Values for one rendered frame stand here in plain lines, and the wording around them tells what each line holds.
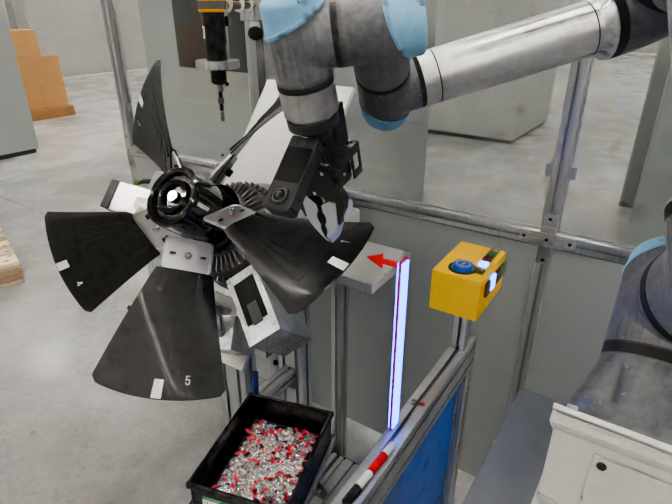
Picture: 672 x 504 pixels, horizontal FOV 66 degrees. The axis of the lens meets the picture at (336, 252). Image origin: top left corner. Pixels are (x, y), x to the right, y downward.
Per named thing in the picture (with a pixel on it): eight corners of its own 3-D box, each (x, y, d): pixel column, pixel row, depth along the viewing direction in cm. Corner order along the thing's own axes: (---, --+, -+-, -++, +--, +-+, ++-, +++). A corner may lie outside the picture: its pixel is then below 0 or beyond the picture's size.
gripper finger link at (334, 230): (363, 228, 83) (355, 180, 78) (344, 250, 80) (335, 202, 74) (346, 224, 85) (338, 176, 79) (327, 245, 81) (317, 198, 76)
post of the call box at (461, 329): (455, 340, 115) (461, 292, 109) (468, 345, 113) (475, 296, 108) (450, 347, 113) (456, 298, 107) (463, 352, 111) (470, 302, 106)
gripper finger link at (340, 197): (352, 222, 77) (344, 172, 71) (347, 228, 76) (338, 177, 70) (326, 215, 79) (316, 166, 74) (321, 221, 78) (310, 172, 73)
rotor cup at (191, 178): (176, 245, 107) (128, 223, 96) (203, 182, 109) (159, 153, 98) (227, 262, 100) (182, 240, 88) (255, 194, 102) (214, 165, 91)
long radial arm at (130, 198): (233, 221, 123) (202, 202, 113) (221, 250, 121) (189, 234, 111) (153, 198, 137) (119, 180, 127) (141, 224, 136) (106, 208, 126)
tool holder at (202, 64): (202, 64, 88) (195, 0, 84) (243, 64, 88) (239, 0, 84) (190, 70, 80) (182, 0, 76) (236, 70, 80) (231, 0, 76)
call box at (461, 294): (456, 282, 117) (461, 239, 112) (500, 294, 112) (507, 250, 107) (427, 313, 105) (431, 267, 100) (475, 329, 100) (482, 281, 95)
